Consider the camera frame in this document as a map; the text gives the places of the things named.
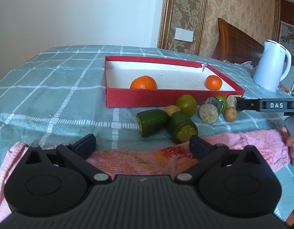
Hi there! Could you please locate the green cucumber piece cut face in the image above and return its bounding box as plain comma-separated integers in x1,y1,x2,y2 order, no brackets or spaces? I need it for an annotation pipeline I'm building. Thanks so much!
167,111,198,143

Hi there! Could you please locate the small dark sugarcane piece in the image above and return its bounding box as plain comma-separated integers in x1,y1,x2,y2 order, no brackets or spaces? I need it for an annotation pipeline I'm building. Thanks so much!
227,95,237,108

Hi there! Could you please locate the small brown longan fruit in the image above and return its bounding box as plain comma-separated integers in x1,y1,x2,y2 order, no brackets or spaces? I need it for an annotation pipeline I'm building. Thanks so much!
224,107,238,123

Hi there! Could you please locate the small green tomato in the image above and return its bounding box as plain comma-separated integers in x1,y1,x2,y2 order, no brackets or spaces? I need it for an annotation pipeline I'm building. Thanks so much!
215,95,228,113

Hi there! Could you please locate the large green tomato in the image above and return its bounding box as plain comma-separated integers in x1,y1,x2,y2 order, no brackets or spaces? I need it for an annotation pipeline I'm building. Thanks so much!
175,95,197,117

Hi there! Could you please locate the small orange mandarin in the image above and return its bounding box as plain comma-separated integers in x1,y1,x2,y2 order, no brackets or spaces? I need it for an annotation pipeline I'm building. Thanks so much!
204,75,222,90

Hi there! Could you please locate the brown kiwi-like fruit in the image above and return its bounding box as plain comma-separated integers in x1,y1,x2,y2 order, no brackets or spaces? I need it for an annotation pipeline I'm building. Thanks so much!
162,105,180,116

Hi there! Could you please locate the green cucumber end piece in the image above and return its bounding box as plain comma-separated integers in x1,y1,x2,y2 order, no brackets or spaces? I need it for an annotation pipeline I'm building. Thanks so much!
136,110,170,138

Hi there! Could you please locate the large orange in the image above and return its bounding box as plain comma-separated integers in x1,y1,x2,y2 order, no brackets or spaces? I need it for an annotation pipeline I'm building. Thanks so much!
130,76,157,90

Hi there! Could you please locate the person's right hand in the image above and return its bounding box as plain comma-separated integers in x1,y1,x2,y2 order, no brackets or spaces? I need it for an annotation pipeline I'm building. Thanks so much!
281,126,294,165

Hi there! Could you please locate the pink towel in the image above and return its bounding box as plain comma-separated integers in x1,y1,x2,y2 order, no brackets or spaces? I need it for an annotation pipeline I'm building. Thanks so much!
0,130,290,223

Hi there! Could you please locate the white electric kettle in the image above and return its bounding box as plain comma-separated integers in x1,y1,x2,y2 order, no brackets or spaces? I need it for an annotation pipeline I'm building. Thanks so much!
253,40,292,93

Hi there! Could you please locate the wooden headboard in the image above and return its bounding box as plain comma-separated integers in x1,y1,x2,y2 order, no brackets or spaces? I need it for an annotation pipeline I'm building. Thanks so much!
212,18,263,67

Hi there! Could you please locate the red shallow cardboard box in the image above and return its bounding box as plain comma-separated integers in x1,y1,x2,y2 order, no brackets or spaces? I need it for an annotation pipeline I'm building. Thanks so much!
105,56,245,108

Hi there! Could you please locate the white wall switch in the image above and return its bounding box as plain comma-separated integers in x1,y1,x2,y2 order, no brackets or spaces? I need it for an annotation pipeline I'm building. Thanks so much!
174,27,194,42

